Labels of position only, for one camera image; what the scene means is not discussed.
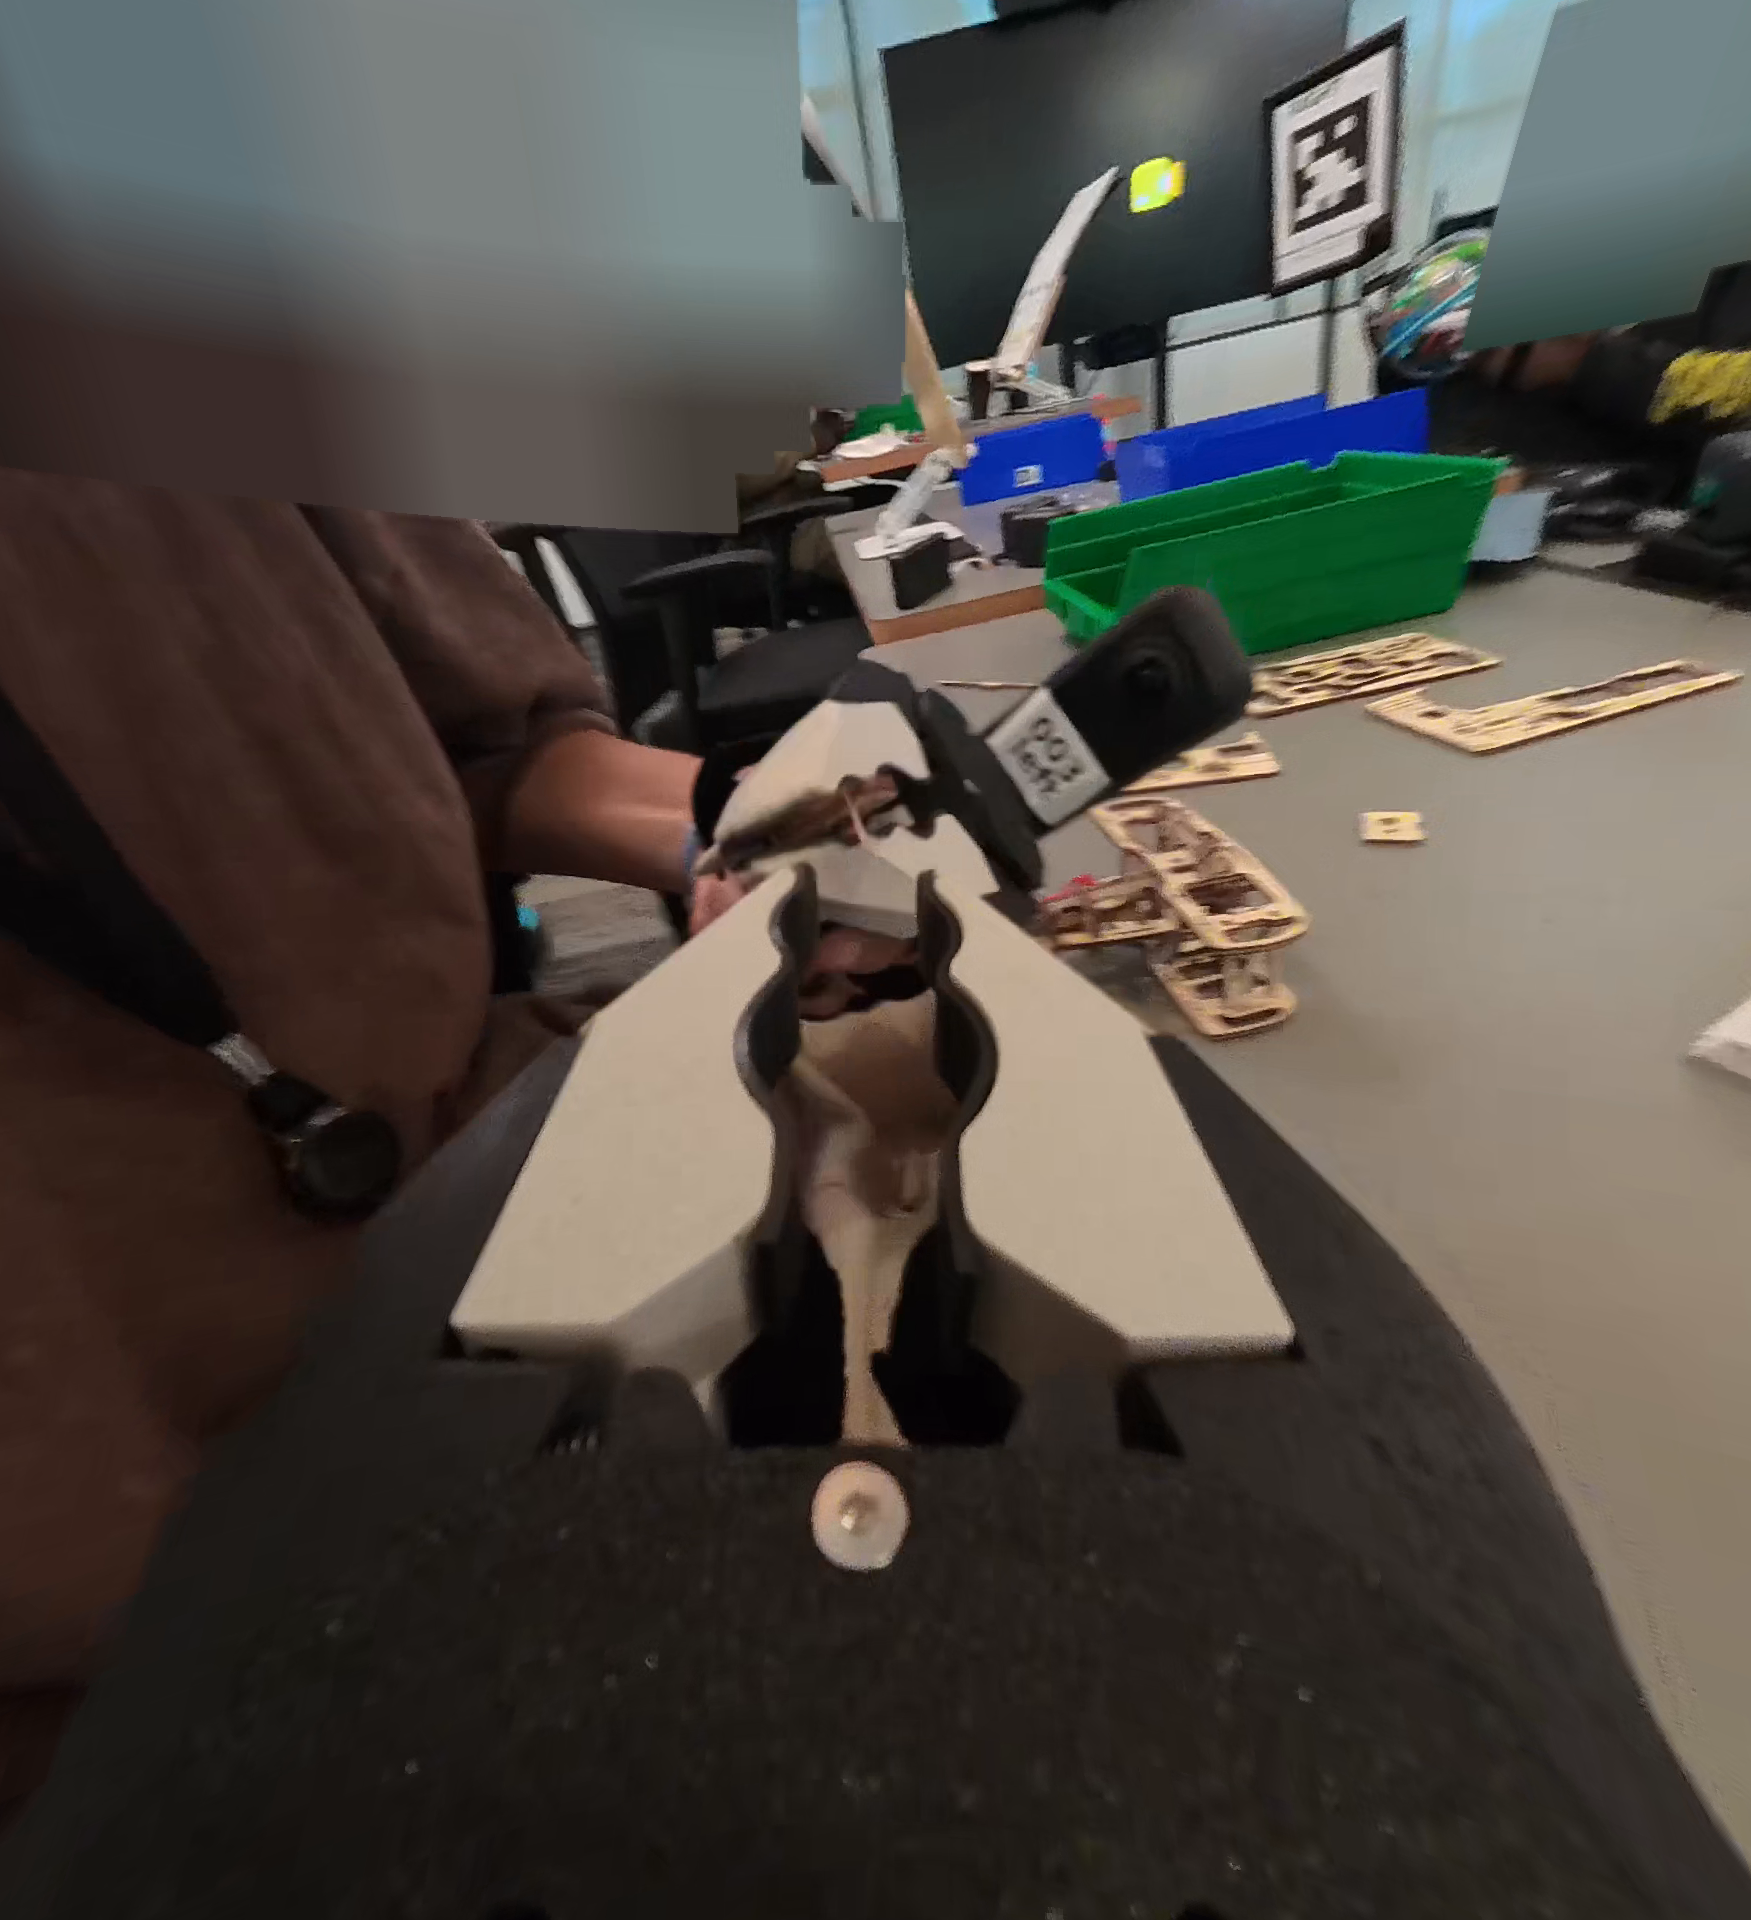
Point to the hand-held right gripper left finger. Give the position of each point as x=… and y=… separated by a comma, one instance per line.
x=619, y=1186

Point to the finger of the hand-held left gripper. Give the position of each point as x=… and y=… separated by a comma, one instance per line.
x=816, y=751
x=876, y=891

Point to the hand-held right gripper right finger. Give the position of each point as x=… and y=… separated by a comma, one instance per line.
x=1118, y=1202

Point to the small wooden model part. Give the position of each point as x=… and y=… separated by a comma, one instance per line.
x=801, y=823

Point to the beige desktop robot arm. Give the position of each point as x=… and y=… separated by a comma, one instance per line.
x=928, y=374

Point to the person's left forearm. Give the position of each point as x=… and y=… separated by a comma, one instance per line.
x=592, y=812

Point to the white desktop robot arm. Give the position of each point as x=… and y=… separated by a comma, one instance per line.
x=1056, y=257

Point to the person's left hand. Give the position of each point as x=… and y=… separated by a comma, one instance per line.
x=717, y=900

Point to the blue wristband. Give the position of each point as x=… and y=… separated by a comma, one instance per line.
x=689, y=863

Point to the small black box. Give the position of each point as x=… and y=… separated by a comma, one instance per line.
x=921, y=575
x=1034, y=534

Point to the green plastic bin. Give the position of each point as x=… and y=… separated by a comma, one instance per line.
x=1311, y=570

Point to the wooden worktable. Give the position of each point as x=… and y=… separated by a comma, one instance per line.
x=952, y=595

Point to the wooden model assembly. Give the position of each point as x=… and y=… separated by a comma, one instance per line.
x=1236, y=900

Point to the small blue plastic bin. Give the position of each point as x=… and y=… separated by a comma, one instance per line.
x=1056, y=450

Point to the large blue plastic bin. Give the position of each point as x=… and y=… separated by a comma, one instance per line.
x=1266, y=445

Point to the small square wooden piece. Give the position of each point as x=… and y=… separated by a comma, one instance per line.
x=1379, y=829

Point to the large black screen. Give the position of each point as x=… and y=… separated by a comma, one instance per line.
x=1236, y=228

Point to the colourful globe ball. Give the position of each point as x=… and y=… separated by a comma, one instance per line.
x=1424, y=307

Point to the yellow sticker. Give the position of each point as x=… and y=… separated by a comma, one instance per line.
x=1157, y=183

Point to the framed black-white marker sign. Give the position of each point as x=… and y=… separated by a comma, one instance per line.
x=1333, y=166

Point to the person's brown shirt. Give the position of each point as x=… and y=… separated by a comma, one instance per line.
x=140, y=900

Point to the yellow patterned bag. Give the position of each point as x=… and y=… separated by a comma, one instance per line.
x=1724, y=383

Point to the empty wooden frame sheet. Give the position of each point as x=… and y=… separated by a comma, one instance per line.
x=1461, y=657

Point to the L-shaped empty wooden frame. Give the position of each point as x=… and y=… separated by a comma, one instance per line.
x=1700, y=683

